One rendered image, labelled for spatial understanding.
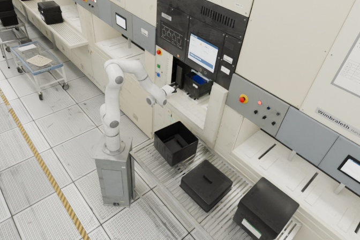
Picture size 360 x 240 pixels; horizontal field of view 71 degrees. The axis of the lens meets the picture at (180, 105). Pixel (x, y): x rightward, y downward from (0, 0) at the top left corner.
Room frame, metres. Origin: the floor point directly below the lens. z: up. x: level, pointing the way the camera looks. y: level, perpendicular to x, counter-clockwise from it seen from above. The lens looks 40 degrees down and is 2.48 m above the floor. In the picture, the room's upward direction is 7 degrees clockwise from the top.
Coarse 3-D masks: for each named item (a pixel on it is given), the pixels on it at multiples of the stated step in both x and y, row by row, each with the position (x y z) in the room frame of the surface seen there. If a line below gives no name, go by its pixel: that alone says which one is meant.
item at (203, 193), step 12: (204, 168) 1.22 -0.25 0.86; (216, 168) 1.24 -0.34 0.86; (192, 180) 1.10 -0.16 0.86; (204, 180) 1.11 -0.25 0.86; (216, 180) 1.13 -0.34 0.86; (228, 180) 1.14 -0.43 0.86; (192, 192) 1.02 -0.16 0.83; (204, 192) 1.01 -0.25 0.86; (216, 192) 1.02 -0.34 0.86; (228, 192) 1.10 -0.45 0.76; (204, 204) 0.94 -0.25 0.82
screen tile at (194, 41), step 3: (192, 39) 1.83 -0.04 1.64; (195, 39) 1.81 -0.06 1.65; (192, 42) 1.82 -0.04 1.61; (195, 42) 1.81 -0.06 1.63; (198, 42) 1.78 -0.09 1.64; (198, 45) 1.78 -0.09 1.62; (192, 48) 1.82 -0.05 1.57; (195, 48) 1.80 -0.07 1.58; (201, 48) 1.75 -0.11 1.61; (195, 51) 1.80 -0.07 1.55; (198, 51) 1.77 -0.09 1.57; (198, 54) 1.77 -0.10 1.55
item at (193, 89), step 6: (192, 72) 2.19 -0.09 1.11; (198, 72) 2.12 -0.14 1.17; (186, 78) 2.11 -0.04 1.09; (204, 78) 2.07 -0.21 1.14; (186, 84) 2.10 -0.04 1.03; (192, 84) 2.05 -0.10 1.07; (198, 84) 2.00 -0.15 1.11; (204, 84) 2.00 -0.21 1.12; (210, 84) 2.09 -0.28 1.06; (186, 90) 2.09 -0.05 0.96; (192, 90) 2.04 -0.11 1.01; (198, 90) 1.99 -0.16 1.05; (204, 90) 2.03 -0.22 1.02; (210, 90) 2.10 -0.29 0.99; (198, 96) 1.98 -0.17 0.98
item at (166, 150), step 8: (168, 128) 1.58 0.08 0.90; (176, 128) 1.64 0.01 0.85; (184, 128) 1.60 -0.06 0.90; (160, 136) 1.52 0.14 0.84; (168, 136) 1.58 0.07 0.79; (176, 136) 1.62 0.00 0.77; (184, 136) 1.58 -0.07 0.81; (192, 136) 1.51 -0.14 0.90; (160, 144) 1.40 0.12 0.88; (168, 144) 1.51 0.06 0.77; (176, 144) 1.52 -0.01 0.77; (184, 144) 1.53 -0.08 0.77; (192, 144) 1.41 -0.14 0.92; (160, 152) 1.39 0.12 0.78; (168, 152) 1.31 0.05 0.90; (176, 152) 1.30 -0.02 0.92; (184, 152) 1.35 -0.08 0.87; (192, 152) 1.42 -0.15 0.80; (168, 160) 1.30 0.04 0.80; (176, 160) 1.30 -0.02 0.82
